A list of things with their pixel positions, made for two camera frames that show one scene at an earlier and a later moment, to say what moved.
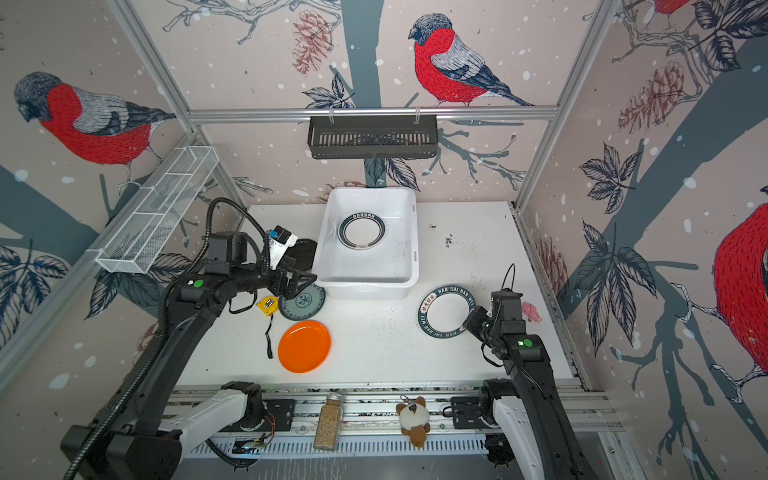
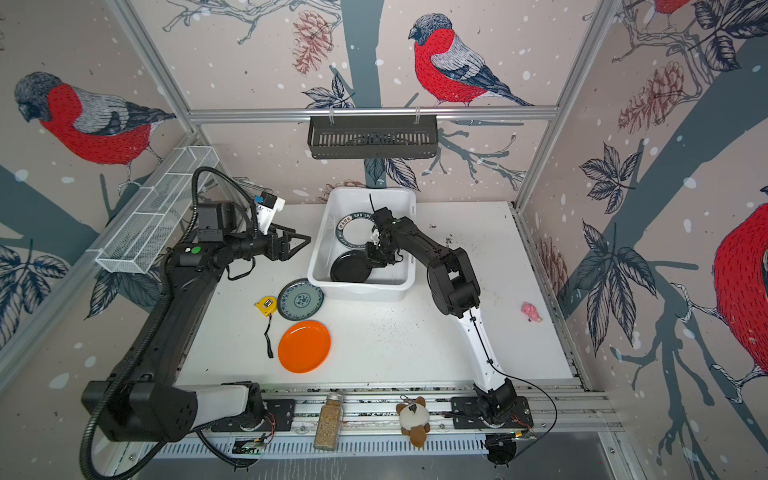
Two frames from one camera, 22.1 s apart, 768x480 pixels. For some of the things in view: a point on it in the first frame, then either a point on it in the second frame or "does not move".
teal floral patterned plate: (304, 305) does not move
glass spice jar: (328, 423) does not move
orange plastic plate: (304, 346) does not move
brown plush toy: (413, 418) does not move
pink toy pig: (530, 312) does not move
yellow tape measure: (269, 306) does not move
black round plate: (303, 251) → (351, 266)
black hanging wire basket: (373, 136) does not move
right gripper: (473, 319) → (376, 258)
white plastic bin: (369, 244) does not move
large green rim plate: (443, 311) → (354, 230)
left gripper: (293, 288) → (284, 252)
